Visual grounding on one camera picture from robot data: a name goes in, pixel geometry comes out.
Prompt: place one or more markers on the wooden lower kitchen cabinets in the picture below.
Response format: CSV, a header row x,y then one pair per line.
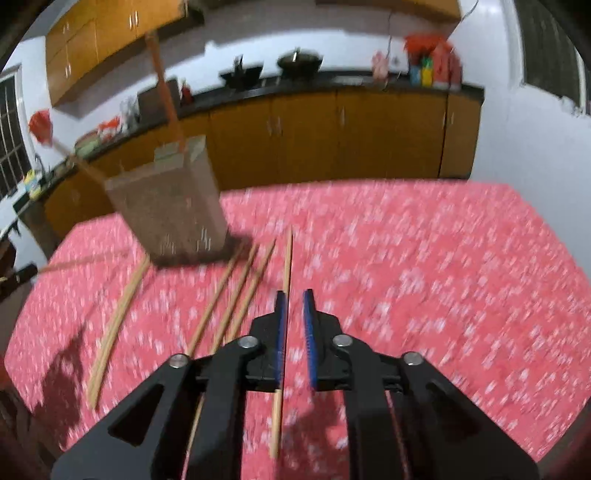
x,y
369,134

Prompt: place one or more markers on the red plastic bag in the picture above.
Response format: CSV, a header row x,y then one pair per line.
x,y
40,127

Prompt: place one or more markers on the wooden chopstick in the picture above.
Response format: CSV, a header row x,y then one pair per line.
x,y
238,295
117,332
288,267
83,262
254,290
219,300

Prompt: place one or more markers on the barred window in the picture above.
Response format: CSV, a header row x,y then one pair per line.
x,y
9,134

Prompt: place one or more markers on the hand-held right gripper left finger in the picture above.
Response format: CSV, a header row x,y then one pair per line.
x,y
281,332

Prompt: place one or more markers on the red floral tablecloth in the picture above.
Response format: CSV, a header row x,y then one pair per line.
x,y
415,286

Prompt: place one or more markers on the yellow bottle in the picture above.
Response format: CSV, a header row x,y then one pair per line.
x,y
32,183

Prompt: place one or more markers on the dark window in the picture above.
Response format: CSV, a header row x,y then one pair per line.
x,y
549,46

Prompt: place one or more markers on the red gift boxes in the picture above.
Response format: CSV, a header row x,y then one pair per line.
x,y
445,64

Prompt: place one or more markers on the pink bottle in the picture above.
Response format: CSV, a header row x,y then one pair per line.
x,y
381,67

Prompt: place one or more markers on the beige perforated utensil holder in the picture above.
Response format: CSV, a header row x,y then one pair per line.
x,y
171,207

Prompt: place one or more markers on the colourful box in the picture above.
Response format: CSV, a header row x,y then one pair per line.
x,y
421,71

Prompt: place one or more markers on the black wok with lid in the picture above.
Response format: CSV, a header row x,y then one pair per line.
x,y
299,62

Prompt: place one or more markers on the green bowl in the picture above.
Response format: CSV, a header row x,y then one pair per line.
x,y
87,141

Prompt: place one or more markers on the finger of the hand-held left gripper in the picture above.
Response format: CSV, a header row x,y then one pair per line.
x,y
25,272

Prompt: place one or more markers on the black countertop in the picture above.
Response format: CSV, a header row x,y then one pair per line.
x,y
351,85

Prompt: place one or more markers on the black pan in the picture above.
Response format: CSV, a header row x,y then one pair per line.
x,y
242,74

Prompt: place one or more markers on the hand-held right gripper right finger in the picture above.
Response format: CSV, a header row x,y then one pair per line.
x,y
309,337

